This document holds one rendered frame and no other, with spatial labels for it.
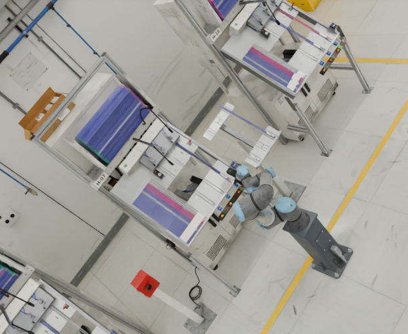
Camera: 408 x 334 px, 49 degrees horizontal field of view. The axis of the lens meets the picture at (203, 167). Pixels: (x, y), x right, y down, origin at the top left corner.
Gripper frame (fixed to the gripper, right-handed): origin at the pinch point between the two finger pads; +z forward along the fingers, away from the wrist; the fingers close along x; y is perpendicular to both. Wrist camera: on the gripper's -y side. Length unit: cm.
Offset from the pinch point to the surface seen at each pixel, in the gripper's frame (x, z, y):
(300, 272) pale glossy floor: -22, 34, 76
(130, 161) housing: -32, 0, -72
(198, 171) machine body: 2, 55, -37
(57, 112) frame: -39, -40, -120
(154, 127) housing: -1, 0, -74
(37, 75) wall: -6, 67, -217
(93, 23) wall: 71, 71, -213
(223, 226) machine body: -23, 64, 7
